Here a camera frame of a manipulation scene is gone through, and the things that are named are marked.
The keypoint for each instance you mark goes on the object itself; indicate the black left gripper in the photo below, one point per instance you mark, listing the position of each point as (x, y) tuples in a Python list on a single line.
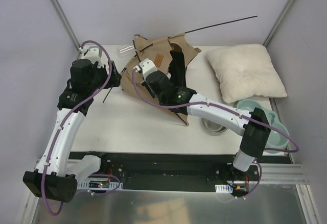
[(112, 76)]

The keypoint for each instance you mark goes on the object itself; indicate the beige fabric pet tent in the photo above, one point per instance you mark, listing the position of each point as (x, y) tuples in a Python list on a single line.
[(171, 55)]

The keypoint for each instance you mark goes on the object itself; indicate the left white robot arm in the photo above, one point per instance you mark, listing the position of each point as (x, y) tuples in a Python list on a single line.
[(52, 178)]

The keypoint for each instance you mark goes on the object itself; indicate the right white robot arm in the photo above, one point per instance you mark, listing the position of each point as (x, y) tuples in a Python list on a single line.
[(252, 126)]

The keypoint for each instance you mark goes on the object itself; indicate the steel pet bowl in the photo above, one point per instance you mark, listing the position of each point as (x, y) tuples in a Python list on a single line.
[(213, 127)]

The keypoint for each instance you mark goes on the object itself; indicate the clear plastic bottle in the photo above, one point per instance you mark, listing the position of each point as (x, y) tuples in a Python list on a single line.
[(124, 50)]

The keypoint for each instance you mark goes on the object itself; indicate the cream white pillow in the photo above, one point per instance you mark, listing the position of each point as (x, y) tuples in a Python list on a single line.
[(244, 71)]

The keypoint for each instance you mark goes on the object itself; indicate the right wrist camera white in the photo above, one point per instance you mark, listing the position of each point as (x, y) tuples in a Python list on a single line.
[(146, 67)]

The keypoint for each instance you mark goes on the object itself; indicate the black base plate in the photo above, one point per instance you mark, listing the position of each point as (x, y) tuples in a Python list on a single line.
[(174, 172)]

